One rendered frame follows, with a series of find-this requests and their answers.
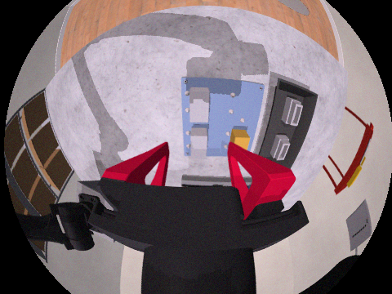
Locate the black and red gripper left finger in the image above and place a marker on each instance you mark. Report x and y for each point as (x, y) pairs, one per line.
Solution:
(134, 170)

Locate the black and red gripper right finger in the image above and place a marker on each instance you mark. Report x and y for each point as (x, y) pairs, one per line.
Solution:
(270, 180)

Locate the yellow rectangular block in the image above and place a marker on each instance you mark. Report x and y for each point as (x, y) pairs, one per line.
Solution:
(240, 138)

